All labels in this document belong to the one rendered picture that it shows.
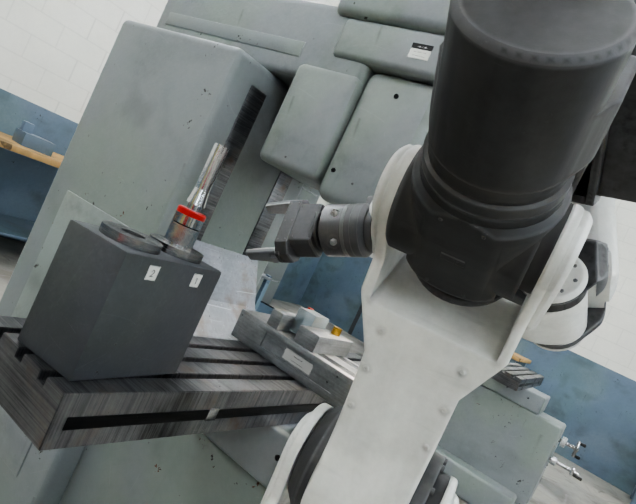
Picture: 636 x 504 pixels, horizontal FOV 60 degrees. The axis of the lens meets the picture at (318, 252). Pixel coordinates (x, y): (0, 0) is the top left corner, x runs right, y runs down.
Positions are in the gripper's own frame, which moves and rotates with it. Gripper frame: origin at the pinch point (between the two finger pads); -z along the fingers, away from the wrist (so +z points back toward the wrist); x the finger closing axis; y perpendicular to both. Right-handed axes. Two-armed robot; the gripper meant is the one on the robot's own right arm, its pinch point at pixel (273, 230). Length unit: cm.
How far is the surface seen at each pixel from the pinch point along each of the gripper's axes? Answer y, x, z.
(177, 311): 5.8, -20.6, -6.8
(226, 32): 0, 70, -40
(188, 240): 10.8, -10.7, -6.4
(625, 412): -638, 241, 94
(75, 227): 24.0, -18.8, -13.3
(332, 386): -35.7, -12.8, 2.5
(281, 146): -12.6, 36.1, -16.6
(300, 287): -606, 371, -363
